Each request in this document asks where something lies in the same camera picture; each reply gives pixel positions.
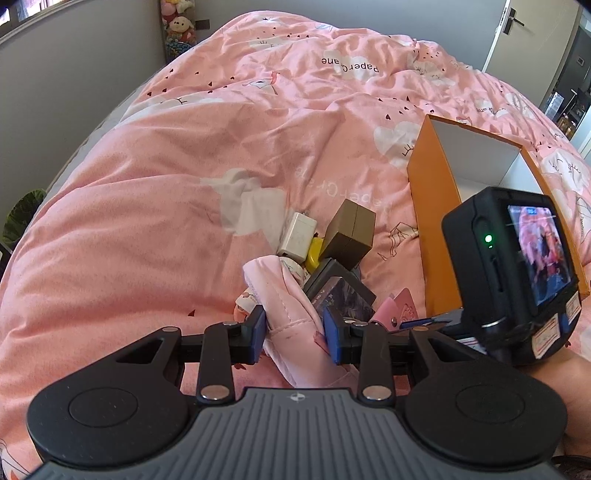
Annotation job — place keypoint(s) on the white door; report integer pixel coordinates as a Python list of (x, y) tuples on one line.
[(531, 32)]

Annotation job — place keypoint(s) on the dark box with purple picture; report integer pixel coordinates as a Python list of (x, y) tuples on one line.
[(341, 295)]

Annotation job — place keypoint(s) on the window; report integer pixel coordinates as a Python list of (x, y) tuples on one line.
[(23, 11)]

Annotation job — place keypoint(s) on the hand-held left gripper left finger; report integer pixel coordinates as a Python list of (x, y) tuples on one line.
[(256, 336)]

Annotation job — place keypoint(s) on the pink printed blanket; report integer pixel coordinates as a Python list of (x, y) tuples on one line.
[(184, 161)]

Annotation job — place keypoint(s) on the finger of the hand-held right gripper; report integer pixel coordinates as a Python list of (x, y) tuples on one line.
[(415, 324)]

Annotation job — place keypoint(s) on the clear tube of plush toys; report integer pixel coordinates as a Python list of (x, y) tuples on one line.
[(178, 32)]

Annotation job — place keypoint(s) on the yellow tape measure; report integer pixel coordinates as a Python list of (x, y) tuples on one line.
[(315, 251)]

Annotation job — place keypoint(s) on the person's right forearm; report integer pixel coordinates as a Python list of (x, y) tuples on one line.
[(563, 406)]

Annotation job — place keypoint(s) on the olive brown box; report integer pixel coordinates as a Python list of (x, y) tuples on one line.
[(346, 235)]

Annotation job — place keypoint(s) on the orange cardboard box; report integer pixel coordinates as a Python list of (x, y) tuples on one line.
[(429, 194)]

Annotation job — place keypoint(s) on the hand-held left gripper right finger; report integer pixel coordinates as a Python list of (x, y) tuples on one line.
[(332, 339)]

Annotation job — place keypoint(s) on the pink fabric pouch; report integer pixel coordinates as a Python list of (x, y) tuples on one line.
[(286, 300)]

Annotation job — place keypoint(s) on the white charger plug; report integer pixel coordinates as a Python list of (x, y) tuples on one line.
[(295, 237)]

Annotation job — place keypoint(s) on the dark shelf with bottles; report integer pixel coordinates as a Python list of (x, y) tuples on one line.
[(568, 106)]

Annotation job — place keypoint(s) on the pink leather key holder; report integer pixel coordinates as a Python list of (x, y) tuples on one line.
[(401, 307)]

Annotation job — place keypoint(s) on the dark wall switch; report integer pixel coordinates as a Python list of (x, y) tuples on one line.
[(202, 25)]

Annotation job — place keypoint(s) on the green potted plant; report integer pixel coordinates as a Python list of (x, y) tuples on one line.
[(23, 221)]

